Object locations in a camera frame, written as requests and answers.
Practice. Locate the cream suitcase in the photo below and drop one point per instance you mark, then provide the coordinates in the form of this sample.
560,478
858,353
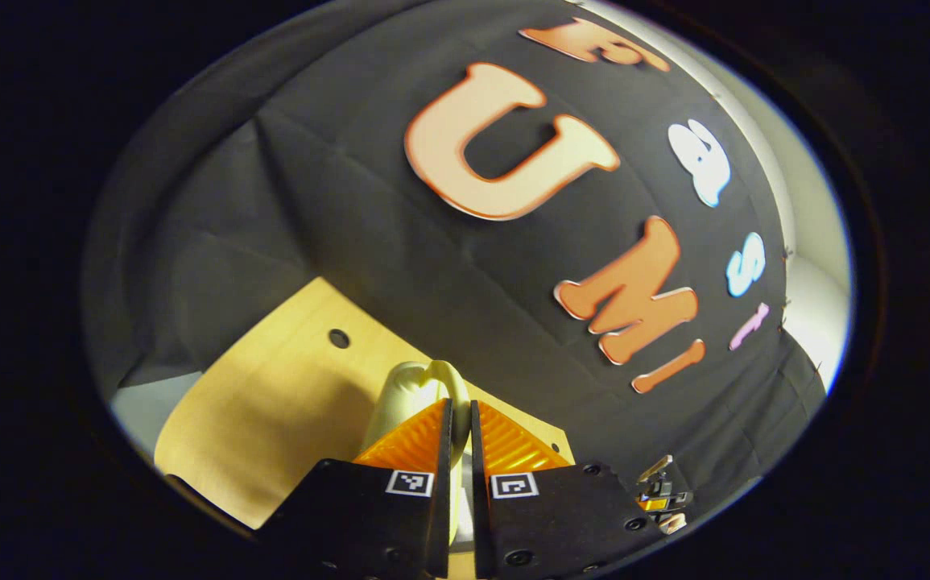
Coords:
408,395

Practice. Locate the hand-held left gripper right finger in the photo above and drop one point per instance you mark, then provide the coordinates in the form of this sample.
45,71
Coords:
479,515

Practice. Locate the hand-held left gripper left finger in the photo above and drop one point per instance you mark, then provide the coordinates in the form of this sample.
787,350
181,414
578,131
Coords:
442,515

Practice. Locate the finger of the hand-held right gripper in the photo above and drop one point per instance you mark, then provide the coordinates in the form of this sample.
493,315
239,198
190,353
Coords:
662,491

